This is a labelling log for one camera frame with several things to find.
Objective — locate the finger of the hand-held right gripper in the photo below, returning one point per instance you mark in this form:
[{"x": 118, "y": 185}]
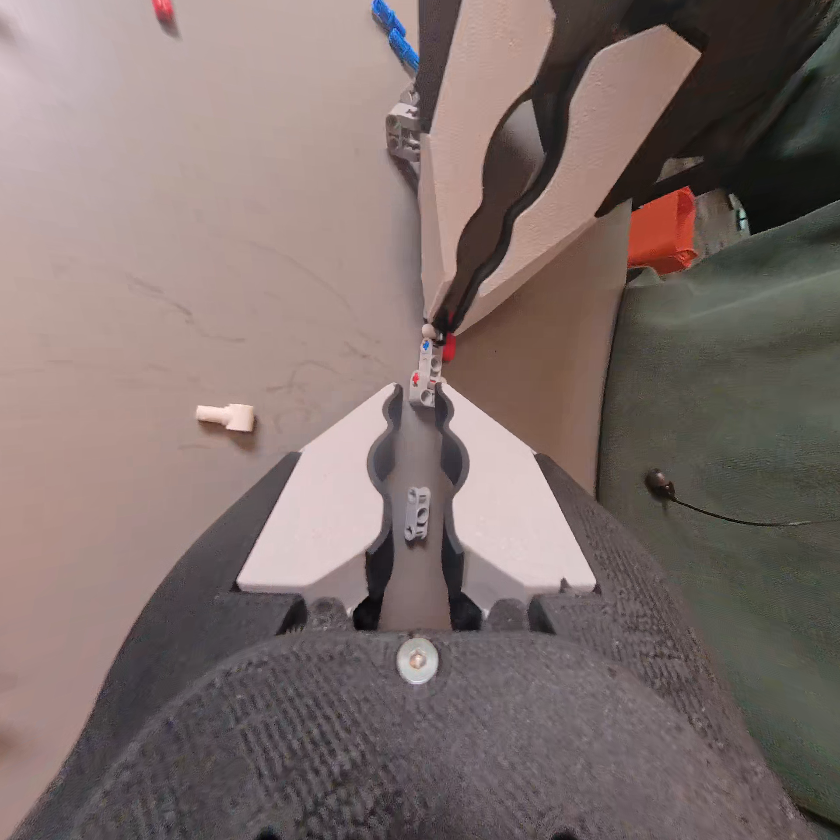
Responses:
[
  {"x": 610, "y": 131},
  {"x": 472, "y": 98}
]

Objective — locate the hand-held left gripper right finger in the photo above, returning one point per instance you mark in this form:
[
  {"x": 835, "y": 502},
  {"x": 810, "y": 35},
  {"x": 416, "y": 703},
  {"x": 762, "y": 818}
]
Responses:
[{"x": 525, "y": 525}]

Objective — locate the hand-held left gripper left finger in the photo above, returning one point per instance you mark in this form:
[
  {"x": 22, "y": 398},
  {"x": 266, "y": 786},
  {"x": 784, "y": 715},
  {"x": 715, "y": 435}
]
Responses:
[{"x": 308, "y": 525}]

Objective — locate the grey lego liftarm assembly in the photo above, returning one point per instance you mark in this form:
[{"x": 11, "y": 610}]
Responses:
[{"x": 425, "y": 384}]

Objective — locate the red curved lego piece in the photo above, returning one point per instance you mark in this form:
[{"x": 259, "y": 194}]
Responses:
[{"x": 449, "y": 348}]

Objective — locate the blue lego pin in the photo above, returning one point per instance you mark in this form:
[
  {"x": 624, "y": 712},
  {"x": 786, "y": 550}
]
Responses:
[
  {"x": 384, "y": 13},
  {"x": 403, "y": 47}
]

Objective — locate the light grey lego connector block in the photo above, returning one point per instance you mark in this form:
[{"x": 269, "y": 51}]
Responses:
[{"x": 417, "y": 513}]

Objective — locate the white lego pin connector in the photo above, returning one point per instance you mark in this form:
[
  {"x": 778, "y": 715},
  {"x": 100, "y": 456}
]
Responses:
[{"x": 226, "y": 417}]

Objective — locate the red lego pin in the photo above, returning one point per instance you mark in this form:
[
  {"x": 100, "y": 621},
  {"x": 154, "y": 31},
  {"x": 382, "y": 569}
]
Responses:
[{"x": 163, "y": 8}]

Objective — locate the red orange plastic object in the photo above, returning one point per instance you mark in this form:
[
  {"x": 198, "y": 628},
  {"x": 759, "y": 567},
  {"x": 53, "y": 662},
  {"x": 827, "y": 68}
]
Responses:
[{"x": 659, "y": 229}]

